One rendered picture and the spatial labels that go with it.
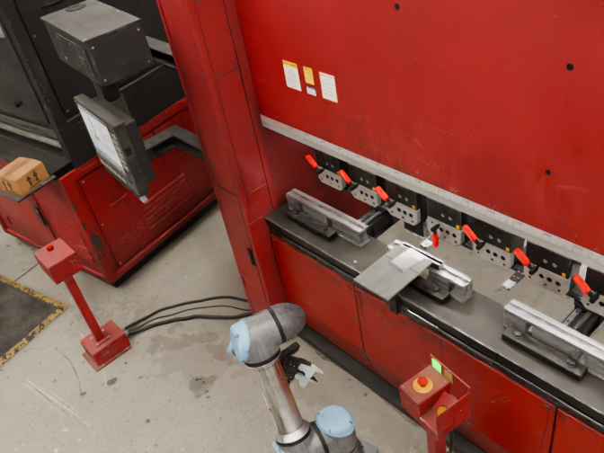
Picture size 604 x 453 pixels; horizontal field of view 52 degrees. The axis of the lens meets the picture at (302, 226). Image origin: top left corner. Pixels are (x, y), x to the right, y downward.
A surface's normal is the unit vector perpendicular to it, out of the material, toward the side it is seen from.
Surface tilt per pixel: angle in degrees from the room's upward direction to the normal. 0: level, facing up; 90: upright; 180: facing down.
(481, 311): 0
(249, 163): 90
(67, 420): 0
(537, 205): 90
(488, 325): 0
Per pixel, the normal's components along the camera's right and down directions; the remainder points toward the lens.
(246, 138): 0.66, 0.37
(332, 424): -0.04, -0.82
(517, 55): -0.73, 0.51
